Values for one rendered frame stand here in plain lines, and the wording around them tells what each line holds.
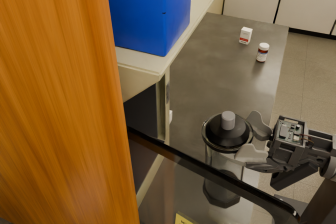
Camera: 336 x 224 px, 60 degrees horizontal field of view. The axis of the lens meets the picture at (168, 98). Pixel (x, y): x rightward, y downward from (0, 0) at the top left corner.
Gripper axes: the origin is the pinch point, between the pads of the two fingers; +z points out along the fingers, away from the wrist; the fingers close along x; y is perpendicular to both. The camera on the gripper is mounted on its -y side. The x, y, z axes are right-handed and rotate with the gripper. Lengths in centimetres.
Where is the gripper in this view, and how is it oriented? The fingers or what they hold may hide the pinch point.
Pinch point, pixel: (228, 138)
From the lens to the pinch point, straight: 65.2
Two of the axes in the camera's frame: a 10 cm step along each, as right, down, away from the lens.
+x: -3.8, 6.2, -6.9
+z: -9.3, -2.4, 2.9
